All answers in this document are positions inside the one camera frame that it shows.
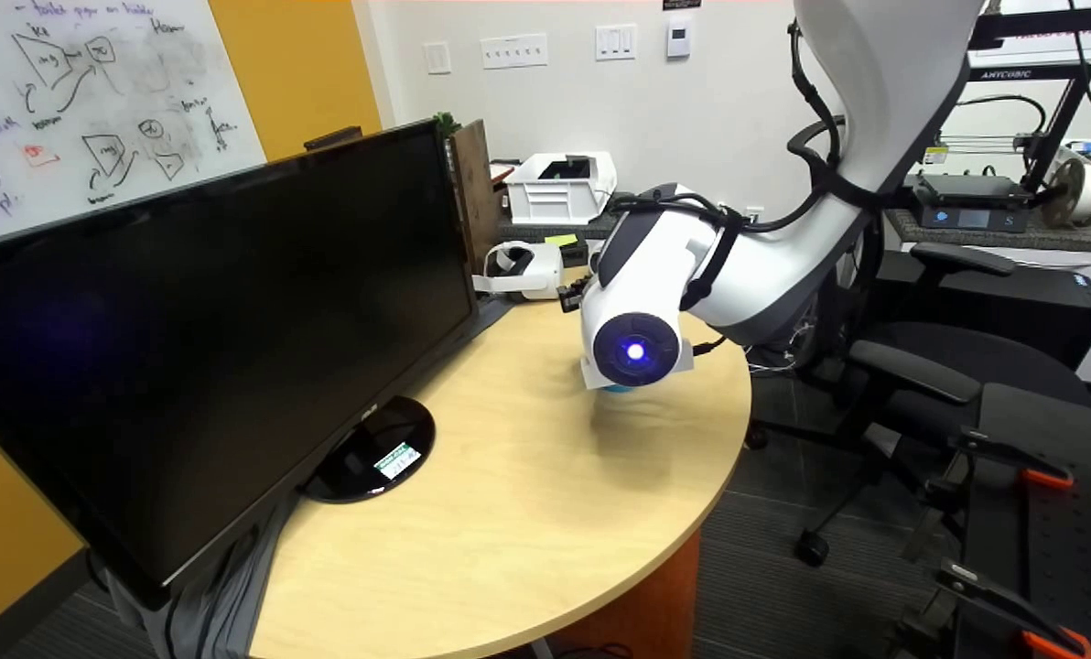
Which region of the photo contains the black clamp orange handle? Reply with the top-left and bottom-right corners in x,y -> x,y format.
898,557 -> 1091,659
933,424 -> 1081,496

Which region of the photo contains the white filament spool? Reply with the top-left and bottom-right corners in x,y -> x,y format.
1041,150 -> 1091,229

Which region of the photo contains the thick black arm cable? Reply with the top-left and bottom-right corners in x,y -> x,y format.
785,15 -> 888,248

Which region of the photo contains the black 3D printer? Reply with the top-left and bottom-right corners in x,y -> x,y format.
905,0 -> 1091,239

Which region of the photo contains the white wall thermostat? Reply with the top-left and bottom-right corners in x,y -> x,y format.
661,6 -> 694,64

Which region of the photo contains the round black monitor stand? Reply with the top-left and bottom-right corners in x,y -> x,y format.
296,391 -> 438,503

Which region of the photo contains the black computer monitor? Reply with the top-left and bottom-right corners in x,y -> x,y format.
0,118 -> 482,600

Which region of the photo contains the white VR headset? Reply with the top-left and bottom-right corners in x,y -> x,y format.
469,239 -> 567,305

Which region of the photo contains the orange table base panel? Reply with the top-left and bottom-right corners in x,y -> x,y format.
541,530 -> 703,659

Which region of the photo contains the black mounting plate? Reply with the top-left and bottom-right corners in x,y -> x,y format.
963,379 -> 1091,659

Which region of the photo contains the black office chair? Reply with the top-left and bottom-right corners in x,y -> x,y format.
742,239 -> 1091,567

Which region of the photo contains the white wall switch plate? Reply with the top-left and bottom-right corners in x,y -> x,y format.
588,20 -> 639,64
420,36 -> 455,81

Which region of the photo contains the whiteboard with handwriting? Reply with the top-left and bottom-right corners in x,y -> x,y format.
0,0 -> 268,252

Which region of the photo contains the white desktop printer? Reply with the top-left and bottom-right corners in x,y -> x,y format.
497,146 -> 624,229

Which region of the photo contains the wide white wall outlet plate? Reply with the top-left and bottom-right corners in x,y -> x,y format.
478,29 -> 553,74

